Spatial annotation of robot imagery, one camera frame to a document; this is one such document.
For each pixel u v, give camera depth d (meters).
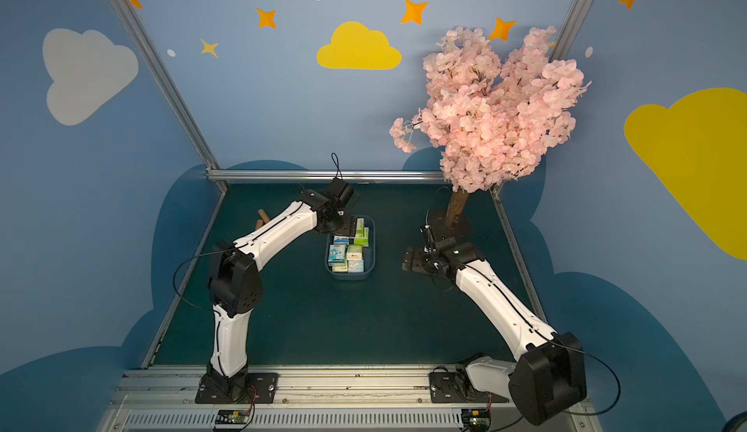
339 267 0.95
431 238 0.64
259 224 1.08
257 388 0.74
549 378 0.40
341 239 0.98
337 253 0.95
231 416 0.72
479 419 0.73
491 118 0.64
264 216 1.11
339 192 0.73
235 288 0.52
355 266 0.95
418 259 0.75
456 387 0.74
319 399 0.74
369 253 0.99
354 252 0.96
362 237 1.01
